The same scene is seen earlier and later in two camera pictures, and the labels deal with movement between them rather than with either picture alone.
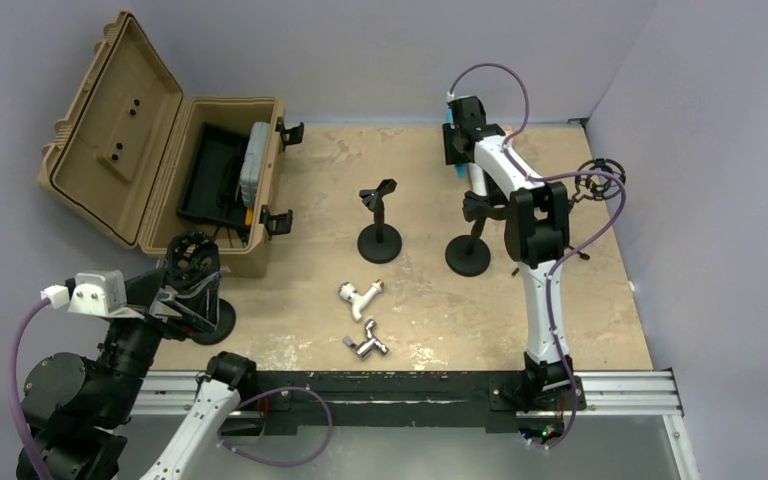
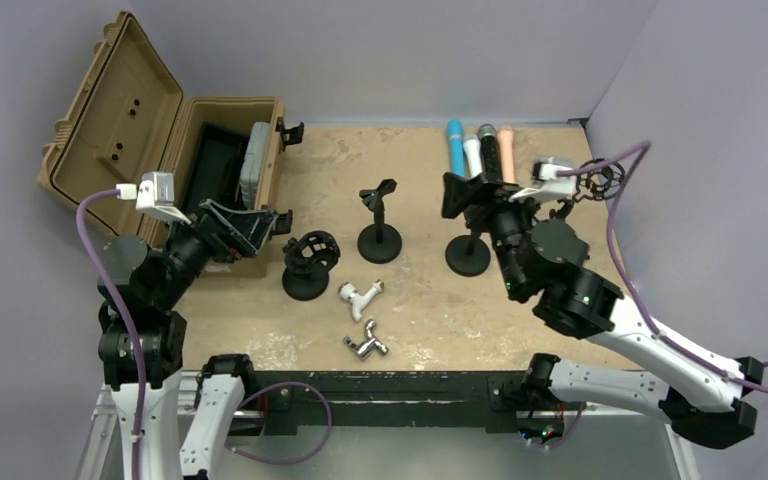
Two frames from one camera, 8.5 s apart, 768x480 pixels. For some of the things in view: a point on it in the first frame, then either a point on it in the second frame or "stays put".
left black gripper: (199, 303) → (250, 226)
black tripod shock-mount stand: (598, 179) stays put
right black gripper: (453, 157) → (461, 193)
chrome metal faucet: (365, 348) stays put
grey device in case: (252, 163) stays put
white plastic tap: (348, 292) stays put
